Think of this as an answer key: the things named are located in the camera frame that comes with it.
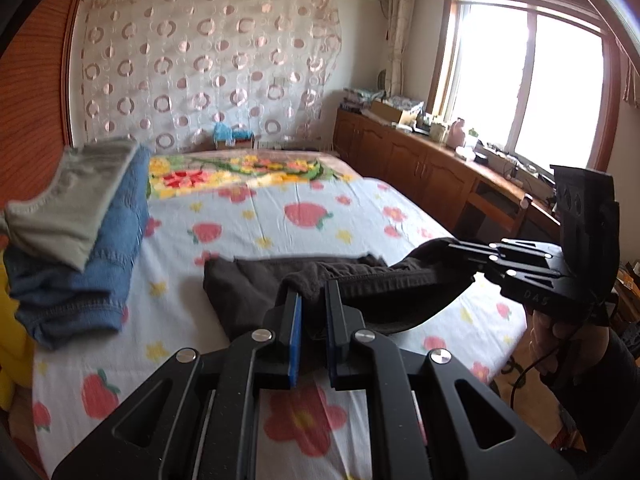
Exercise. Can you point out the brown wooden wardrobe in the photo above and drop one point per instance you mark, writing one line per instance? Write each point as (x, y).
(35, 120)

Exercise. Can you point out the cardboard box on sideboard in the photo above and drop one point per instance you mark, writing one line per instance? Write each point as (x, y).
(393, 114)

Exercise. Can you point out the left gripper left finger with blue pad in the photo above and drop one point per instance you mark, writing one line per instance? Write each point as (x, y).
(289, 336)

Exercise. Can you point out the wooden chair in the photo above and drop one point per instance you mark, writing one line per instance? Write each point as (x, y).
(492, 208)

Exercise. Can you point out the dark blue folded jeans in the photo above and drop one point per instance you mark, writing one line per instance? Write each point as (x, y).
(54, 321)

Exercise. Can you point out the right hand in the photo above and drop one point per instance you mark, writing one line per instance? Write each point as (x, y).
(560, 346)

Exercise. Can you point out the brown wooden sideboard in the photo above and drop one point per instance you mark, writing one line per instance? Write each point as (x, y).
(428, 174)

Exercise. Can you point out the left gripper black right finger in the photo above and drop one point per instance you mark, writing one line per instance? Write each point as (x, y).
(343, 321)

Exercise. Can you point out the pink circle patterned curtain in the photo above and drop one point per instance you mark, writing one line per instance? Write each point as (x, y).
(166, 72)

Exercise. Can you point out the light blue folded jeans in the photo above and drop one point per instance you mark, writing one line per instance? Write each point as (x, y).
(106, 279)

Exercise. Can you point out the pink figurine on sideboard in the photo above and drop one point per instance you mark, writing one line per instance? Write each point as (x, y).
(456, 134)

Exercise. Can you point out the blue item at bed head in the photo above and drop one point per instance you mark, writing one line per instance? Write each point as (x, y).
(226, 138)

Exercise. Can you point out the grey folded garment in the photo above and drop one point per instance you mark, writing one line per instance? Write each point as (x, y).
(62, 223)

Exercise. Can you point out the pink floral blanket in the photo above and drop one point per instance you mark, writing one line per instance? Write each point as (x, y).
(177, 175)

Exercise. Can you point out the black pants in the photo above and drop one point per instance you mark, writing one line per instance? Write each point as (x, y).
(391, 299)

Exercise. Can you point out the window with wooden frame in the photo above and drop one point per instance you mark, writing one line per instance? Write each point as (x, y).
(538, 78)

